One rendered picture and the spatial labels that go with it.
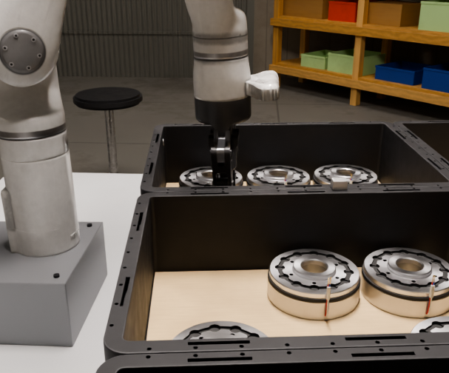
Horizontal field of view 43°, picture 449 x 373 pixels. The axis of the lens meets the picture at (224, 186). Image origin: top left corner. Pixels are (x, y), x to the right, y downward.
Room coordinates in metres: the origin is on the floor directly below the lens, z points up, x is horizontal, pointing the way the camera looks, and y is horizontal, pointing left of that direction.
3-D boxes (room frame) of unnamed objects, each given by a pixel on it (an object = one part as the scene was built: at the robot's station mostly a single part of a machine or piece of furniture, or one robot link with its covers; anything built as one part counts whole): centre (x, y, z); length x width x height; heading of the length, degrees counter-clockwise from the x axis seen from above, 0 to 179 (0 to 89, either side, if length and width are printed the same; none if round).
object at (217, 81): (0.74, -0.02, 1.05); 0.11 x 0.09 x 0.06; 86
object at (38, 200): (0.76, 0.26, 0.88); 0.09 x 0.09 x 0.17; 0
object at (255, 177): (0.86, -0.09, 0.86); 0.10 x 0.10 x 0.01
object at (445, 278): (0.57, -0.21, 0.86); 0.10 x 0.10 x 0.01
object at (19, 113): (0.76, 0.27, 1.04); 0.09 x 0.09 x 0.17; 22
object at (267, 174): (0.86, -0.09, 0.86); 0.05 x 0.05 x 0.01
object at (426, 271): (0.57, -0.21, 0.86); 0.05 x 0.05 x 0.01
